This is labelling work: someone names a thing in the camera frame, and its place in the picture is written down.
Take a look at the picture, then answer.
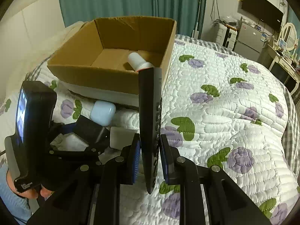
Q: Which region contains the grey checked bed sheet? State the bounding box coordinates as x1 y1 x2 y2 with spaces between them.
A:
175 34 299 179

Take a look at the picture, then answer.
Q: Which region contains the person's left hand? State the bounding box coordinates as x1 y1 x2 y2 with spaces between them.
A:
6 171 53 199

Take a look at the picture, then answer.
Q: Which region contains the floral quilted bedspread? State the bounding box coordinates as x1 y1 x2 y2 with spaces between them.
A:
0 40 300 225

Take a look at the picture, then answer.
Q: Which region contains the silver mini fridge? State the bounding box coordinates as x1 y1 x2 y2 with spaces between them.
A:
233 22 267 62

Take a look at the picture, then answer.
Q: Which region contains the open cardboard box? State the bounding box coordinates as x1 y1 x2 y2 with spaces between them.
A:
47 16 176 95

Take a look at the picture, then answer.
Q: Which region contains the light blue earbuds case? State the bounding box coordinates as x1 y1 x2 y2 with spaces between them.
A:
90 100 116 127

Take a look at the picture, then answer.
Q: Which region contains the white small box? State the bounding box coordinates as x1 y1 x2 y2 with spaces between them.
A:
109 127 137 150

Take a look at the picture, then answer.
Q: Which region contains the white dressing table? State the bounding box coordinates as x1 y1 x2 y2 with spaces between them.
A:
258 44 299 98

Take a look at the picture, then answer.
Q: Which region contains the black power adapter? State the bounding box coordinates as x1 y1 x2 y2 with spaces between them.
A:
73 115 109 145

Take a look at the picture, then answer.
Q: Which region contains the white flat mop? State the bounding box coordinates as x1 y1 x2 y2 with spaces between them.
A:
192 0 201 39

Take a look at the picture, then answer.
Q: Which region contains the red lidded white bottle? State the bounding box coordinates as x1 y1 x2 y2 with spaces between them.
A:
128 52 155 72

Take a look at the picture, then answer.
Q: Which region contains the white suitcase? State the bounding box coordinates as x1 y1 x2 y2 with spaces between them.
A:
213 23 237 51

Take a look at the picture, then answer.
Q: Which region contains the teal window curtain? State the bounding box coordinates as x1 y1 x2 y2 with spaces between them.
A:
59 0 206 36

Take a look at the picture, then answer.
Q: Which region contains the phone mounted on gripper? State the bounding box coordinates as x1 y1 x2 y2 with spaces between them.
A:
4 81 57 193

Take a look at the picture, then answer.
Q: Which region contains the white oval vanity mirror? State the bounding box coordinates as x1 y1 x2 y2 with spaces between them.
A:
280 22 297 51

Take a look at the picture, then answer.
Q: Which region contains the teal right side curtain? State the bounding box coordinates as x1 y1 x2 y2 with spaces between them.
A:
287 5 300 36

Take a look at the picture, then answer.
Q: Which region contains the black remote control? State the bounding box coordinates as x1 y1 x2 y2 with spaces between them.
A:
138 67 162 194

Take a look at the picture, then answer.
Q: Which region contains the black wall television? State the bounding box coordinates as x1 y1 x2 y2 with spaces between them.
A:
241 0 283 33

